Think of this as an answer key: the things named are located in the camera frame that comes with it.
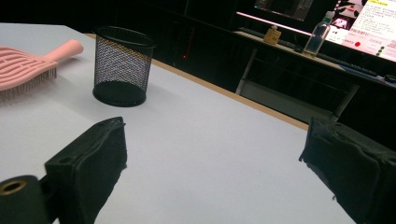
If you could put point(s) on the dark side desk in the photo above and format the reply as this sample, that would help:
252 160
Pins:
311 81

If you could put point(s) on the black keyboard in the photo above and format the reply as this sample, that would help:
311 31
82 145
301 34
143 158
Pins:
345 63

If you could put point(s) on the clear plastic bottle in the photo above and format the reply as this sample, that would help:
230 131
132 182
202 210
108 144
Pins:
317 37

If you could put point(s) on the black mesh pen holder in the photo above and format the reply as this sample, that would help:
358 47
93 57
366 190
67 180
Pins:
122 67

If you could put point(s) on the computer monitor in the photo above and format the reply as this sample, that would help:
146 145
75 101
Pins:
364 28

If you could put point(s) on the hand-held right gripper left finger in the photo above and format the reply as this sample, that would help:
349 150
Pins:
93 161

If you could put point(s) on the pink eraser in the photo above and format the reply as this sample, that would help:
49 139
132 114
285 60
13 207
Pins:
21 67

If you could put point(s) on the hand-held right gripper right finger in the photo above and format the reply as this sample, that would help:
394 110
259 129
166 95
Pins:
355 168

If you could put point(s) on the small yellow bottle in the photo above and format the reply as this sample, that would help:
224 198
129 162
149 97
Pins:
272 35

